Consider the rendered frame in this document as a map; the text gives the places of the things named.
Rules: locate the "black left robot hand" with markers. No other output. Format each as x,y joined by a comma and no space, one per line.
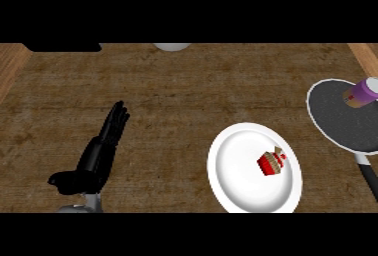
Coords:
100,150

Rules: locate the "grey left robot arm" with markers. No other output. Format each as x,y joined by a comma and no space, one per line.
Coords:
87,203

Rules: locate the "white round plate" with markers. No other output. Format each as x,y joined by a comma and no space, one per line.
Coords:
245,186

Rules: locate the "dark grey frying pan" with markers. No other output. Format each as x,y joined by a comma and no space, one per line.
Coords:
344,123

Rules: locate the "purple-lidded brown can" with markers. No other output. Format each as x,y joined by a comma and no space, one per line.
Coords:
363,93

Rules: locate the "black appliance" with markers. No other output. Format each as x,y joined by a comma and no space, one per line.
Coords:
61,46

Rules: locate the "white round object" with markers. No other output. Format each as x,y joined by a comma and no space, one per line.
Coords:
171,46

